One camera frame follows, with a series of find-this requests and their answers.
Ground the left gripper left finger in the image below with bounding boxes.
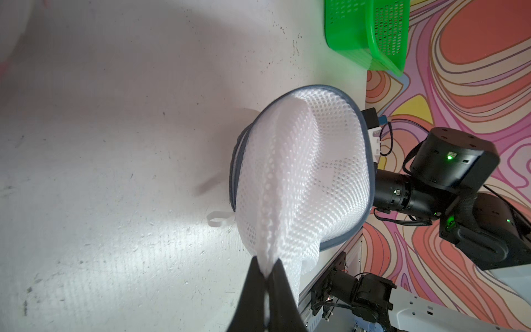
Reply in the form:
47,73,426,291
227,257,266,332

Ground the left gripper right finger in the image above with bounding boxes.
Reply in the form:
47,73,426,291
267,259,306,332

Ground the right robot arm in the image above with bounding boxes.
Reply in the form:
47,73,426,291
302,127,530,331

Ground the green plastic basket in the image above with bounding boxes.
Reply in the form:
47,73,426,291
324,0,411,76

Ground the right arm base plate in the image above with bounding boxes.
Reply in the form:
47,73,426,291
309,251,346,316

